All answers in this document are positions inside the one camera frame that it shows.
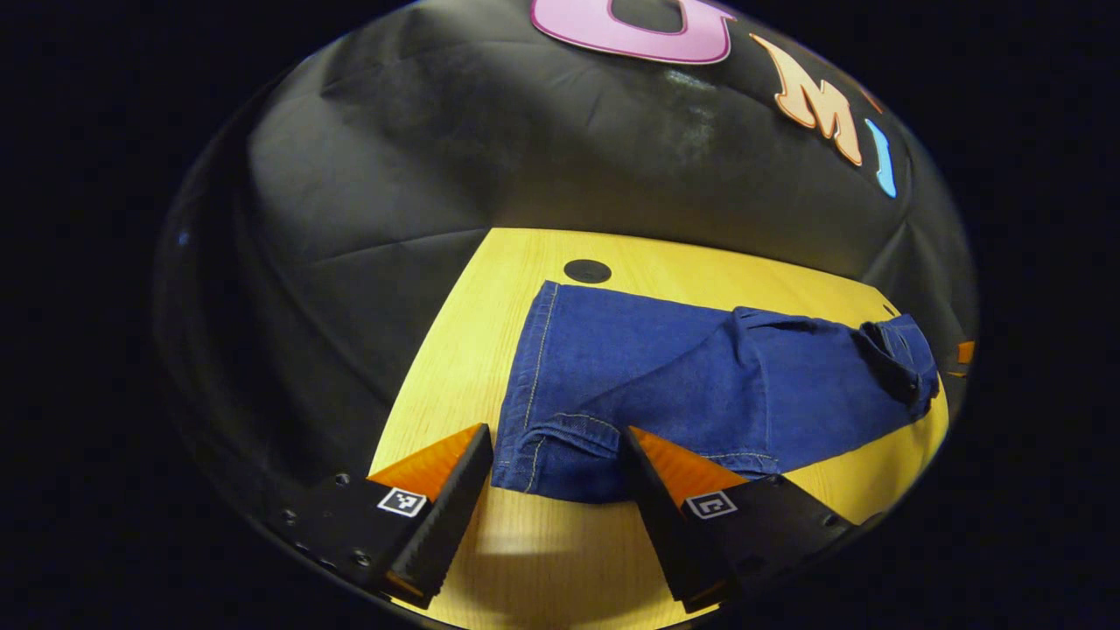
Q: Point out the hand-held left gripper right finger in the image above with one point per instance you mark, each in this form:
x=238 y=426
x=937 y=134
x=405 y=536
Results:
x=665 y=525

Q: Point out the blue denim jeans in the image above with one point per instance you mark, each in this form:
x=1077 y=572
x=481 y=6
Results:
x=665 y=385

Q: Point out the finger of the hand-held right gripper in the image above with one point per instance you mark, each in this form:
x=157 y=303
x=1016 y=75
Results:
x=965 y=353

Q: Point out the black backdrop cloth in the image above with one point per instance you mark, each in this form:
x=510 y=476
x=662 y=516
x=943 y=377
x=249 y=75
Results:
x=437 y=149

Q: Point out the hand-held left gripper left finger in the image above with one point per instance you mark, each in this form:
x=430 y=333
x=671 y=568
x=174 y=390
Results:
x=442 y=525

